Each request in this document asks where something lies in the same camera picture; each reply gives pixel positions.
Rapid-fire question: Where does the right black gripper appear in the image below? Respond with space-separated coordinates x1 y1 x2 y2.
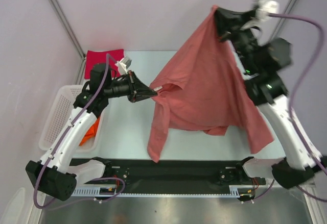
211 6 258 74

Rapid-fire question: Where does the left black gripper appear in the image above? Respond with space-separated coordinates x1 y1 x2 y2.
103 70 157 103

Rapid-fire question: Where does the salmon pink t shirt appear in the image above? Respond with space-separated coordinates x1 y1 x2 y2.
147 5 273 162

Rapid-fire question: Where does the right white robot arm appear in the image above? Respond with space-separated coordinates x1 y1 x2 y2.
214 7 326 189

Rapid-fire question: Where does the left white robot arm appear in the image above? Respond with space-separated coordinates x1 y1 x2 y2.
26 63 157 201

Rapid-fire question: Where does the folded red t shirt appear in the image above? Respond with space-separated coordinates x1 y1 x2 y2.
84 49 124 80

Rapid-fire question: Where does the orange t shirt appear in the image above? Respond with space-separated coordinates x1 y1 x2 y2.
79 118 100 146

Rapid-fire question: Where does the white plastic basket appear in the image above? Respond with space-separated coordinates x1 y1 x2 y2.
38 85 105 153

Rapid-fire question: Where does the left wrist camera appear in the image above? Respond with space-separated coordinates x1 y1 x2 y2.
115 56 132 76

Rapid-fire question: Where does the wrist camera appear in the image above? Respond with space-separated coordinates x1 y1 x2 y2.
254 0 279 22
115 56 132 76

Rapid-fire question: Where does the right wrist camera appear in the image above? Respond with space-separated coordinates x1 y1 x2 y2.
254 0 279 22

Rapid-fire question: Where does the right aluminium frame post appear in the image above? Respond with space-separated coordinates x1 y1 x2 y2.
262 0 311 56

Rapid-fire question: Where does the aluminium frame post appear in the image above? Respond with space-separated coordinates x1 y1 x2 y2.
262 0 311 56
48 0 85 60

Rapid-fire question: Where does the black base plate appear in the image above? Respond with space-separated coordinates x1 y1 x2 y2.
88 159 266 189

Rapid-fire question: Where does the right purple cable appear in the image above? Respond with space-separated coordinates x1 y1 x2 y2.
255 13 327 204

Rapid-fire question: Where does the white slotted cable duct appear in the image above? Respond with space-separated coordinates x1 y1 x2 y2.
71 184 254 198

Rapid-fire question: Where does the left aluminium frame post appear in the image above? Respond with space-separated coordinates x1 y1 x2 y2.
48 0 85 60

